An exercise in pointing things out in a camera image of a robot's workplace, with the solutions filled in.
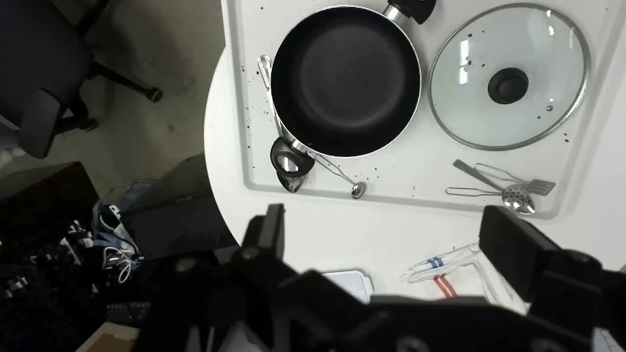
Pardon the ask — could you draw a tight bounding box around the black floor bag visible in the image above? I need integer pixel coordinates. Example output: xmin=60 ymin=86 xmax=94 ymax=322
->
xmin=121 ymin=152 xmax=238 ymax=260

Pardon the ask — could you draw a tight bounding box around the white towel with red stripes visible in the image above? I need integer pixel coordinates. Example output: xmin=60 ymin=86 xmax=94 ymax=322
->
xmin=428 ymin=270 xmax=485 ymax=301

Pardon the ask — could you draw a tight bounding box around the black office chair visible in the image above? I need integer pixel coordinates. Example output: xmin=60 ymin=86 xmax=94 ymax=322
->
xmin=0 ymin=0 xmax=164 ymax=160

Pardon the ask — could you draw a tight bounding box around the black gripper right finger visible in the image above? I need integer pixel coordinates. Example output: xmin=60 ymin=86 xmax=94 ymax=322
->
xmin=477 ymin=203 xmax=626 ymax=328

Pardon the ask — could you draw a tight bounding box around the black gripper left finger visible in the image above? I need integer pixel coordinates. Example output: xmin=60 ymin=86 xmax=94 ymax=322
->
xmin=139 ymin=201 xmax=309 ymax=352

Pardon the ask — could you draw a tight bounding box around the white towel with blue stripes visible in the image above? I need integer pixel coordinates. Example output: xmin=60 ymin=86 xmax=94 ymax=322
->
xmin=399 ymin=242 xmax=485 ymax=283

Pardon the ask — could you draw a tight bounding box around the black pot with two handles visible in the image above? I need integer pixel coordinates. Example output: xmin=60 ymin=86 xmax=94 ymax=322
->
xmin=268 ymin=0 xmax=438 ymax=193

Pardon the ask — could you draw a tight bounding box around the black suitcase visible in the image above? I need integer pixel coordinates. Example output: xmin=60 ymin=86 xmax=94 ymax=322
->
xmin=0 ymin=160 xmax=105 ymax=262

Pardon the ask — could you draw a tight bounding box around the pile of cables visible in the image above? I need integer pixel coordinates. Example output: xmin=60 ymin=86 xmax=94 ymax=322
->
xmin=57 ymin=199 xmax=150 ymax=289

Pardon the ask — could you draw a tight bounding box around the glass lid with black knob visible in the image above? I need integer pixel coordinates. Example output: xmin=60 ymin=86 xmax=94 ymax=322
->
xmin=426 ymin=2 xmax=593 ymax=152

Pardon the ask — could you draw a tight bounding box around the wire handled metal utensil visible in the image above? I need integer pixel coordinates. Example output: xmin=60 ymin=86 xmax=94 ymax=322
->
xmin=473 ymin=160 xmax=532 ymax=191

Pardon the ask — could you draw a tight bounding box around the thin metal utensil handle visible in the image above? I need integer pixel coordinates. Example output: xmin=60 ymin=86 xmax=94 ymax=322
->
xmin=254 ymin=52 xmax=276 ymax=94

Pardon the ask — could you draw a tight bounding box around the clear plastic container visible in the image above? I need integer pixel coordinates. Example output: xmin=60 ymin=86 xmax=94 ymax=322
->
xmin=321 ymin=266 xmax=377 ymax=305

